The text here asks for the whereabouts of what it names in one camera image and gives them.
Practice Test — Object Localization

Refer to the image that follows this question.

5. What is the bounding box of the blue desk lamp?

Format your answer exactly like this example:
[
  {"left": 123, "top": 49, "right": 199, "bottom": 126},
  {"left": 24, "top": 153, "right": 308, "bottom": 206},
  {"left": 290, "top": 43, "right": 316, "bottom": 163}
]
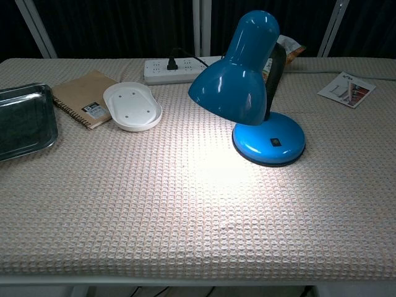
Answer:
[{"left": 188, "top": 10, "right": 306, "bottom": 168}]

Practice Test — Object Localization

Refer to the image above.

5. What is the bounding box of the beige waffle-weave tablecloth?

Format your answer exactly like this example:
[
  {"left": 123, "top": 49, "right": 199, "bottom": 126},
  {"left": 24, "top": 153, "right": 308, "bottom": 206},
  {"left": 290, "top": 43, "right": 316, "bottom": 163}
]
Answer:
[{"left": 0, "top": 56, "right": 396, "bottom": 278}]

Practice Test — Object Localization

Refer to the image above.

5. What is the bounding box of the white oval plastic tray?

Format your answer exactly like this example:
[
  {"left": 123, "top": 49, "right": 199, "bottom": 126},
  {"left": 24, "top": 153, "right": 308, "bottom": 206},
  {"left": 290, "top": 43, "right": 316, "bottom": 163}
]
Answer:
[{"left": 103, "top": 81, "right": 163, "bottom": 132}]

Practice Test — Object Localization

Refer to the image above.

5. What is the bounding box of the white power strip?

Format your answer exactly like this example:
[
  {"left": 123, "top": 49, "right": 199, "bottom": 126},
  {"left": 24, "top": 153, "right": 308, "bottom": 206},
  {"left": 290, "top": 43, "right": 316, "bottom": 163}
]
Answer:
[{"left": 143, "top": 56, "right": 224, "bottom": 86}]

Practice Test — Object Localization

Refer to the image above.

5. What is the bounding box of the brown spiral notebook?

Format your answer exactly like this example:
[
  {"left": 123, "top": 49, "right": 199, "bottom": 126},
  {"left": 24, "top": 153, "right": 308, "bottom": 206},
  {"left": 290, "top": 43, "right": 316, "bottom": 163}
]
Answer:
[{"left": 51, "top": 69, "right": 119, "bottom": 130}]

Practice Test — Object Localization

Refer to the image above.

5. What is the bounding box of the colourful snack packet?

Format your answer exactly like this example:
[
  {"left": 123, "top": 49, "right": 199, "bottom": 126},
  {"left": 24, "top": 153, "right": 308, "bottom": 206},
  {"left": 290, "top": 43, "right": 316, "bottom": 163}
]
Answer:
[{"left": 263, "top": 34, "right": 307, "bottom": 83}]

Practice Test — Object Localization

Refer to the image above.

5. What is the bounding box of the black curtain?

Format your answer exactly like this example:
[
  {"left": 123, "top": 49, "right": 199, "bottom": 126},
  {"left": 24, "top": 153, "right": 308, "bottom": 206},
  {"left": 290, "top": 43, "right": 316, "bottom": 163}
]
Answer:
[{"left": 0, "top": 0, "right": 396, "bottom": 64}]

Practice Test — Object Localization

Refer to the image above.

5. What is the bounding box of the white printed leaflet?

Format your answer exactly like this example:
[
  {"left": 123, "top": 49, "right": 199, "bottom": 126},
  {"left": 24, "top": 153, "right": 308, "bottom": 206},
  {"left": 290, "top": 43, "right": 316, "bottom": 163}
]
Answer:
[{"left": 317, "top": 71, "right": 377, "bottom": 109}]

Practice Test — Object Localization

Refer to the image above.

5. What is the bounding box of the metal rectangular tray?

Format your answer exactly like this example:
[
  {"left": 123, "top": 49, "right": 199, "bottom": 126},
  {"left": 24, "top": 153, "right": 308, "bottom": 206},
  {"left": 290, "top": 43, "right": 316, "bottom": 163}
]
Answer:
[{"left": 0, "top": 82, "right": 59, "bottom": 162}]

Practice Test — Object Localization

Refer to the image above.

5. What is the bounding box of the black power plug with cable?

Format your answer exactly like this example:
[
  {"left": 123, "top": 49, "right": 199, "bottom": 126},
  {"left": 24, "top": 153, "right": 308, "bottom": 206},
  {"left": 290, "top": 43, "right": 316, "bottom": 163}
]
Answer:
[{"left": 166, "top": 47, "right": 209, "bottom": 71}]

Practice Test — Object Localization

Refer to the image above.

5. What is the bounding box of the white metal frame post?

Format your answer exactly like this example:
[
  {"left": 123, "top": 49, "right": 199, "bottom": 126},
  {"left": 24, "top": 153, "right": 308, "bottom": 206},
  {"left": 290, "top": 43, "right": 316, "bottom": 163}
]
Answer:
[
  {"left": 317, "top": 0, "right": 351, "bottom": 58},
  {"left": 192, "top": 0, "right": 212, "bottom": 58},
  {"left": 14, "top": 0, "right": 59, "bottom": 59}
]

